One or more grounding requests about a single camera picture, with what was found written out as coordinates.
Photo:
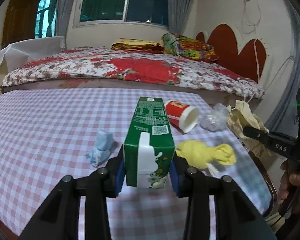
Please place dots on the white sheet covered furniture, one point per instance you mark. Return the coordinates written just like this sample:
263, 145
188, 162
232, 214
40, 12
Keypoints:
19, 53

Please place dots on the red heart headboard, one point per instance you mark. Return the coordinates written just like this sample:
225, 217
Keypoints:
246, 61

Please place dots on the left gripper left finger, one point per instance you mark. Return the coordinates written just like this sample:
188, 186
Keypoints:
58, 215

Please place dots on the grey curtain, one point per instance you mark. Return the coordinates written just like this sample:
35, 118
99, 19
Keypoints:
177, 14
63, 12

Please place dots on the beige paper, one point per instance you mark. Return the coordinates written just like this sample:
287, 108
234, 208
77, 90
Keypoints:
241, 116

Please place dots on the pink checkered tablecloth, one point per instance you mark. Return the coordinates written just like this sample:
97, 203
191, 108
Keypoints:
46, 134

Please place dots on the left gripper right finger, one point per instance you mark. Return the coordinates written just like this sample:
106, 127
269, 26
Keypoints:
236, 216

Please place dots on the window with white frame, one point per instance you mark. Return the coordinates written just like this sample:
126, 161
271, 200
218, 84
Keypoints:
92, 12

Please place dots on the colourful pillow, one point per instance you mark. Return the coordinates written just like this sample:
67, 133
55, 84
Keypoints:
188, 48

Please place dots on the green milk carton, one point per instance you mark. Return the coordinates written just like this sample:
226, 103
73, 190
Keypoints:
148, 148

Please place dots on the brown wooden door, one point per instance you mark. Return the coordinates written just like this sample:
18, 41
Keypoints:
20, 21

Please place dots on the red paper cup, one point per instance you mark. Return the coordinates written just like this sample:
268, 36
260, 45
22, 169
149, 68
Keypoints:
182, 116

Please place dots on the blue tissue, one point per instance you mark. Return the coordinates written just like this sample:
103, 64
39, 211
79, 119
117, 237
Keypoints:
102, 148

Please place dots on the yellow folded blanket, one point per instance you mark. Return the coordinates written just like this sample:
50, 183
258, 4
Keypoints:
144, 46

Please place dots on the grey right curtain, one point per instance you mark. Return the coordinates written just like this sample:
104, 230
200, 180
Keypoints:
177, 14

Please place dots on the grey left curtain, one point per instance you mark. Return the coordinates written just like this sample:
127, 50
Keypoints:
63, 12

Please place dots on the floral red bed quilt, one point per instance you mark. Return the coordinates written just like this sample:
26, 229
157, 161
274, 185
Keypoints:
160, 69

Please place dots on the yellow cloth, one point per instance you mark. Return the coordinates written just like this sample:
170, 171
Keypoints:
198, 154

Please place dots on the clear plastic bag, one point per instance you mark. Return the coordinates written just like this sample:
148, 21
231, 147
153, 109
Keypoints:
215, 120

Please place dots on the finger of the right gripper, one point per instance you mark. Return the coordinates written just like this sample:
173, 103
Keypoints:
257, 134

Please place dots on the person right hand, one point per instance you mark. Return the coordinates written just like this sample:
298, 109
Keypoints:
288, 180

